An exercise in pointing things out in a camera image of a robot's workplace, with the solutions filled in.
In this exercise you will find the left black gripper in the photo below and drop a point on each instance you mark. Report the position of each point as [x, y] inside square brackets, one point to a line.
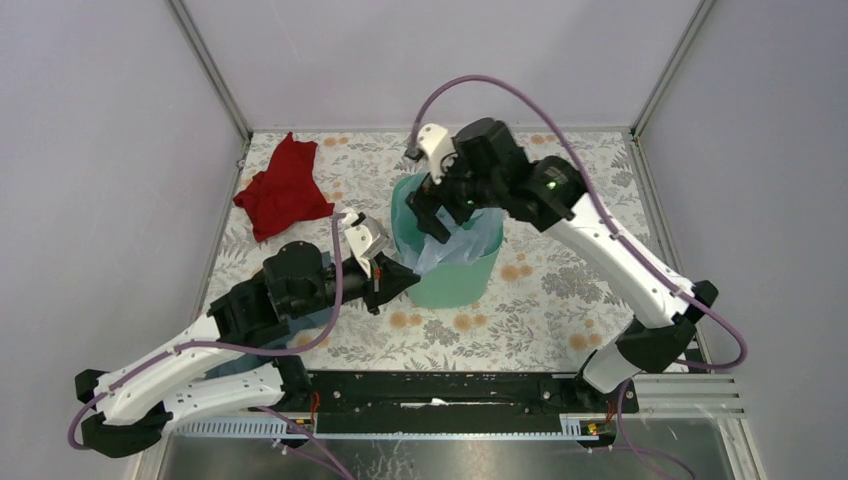
[394, 278]

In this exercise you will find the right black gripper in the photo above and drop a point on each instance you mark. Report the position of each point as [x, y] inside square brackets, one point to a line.
[426, 204]

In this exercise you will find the light blue plastic trash bag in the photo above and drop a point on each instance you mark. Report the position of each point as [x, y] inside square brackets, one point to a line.
[478, 237]

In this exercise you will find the green plastic trash bin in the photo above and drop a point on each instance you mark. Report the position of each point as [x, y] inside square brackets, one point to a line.
[447, 286]

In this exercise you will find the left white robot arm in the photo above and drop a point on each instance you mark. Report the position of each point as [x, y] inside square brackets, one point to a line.
[223, 361]

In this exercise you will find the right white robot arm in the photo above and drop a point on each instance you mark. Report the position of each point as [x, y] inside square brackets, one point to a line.
[551, 195]

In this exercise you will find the blue-grey cloth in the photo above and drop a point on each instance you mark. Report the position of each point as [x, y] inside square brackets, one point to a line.
[306, 333]

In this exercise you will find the red cloth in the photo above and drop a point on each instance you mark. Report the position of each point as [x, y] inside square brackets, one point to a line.
[285, 193]

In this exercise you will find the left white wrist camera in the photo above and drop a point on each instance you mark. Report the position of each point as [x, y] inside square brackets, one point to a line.
[366, 238]

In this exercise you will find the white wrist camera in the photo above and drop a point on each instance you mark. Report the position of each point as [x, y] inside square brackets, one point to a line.
[366, 238]
[433, 143]

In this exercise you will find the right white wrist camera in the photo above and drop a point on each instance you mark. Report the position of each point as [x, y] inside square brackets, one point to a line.
[433, 143]

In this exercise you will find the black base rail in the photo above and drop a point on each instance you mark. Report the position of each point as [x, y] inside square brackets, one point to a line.
[409, 402]

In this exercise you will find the left aluminium corner post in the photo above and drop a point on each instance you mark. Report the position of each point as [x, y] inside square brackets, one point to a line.
[197, 44]

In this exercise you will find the aluminium corner post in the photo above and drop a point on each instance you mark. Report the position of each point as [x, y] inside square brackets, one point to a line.
[197, 44]
[669, 71]

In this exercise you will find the right aluminium corner post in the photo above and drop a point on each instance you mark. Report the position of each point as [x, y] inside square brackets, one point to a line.
[669, 71]

